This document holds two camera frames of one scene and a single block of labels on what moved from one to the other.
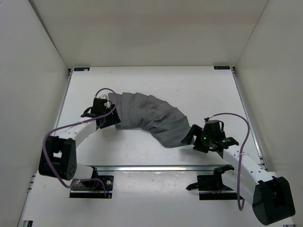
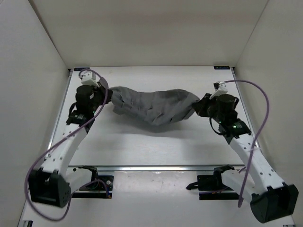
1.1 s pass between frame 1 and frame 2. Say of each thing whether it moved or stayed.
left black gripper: moved
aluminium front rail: stayed
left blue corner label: stayed
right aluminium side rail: stayed
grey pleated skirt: moved
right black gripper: moved
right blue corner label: stayed
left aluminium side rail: stayed
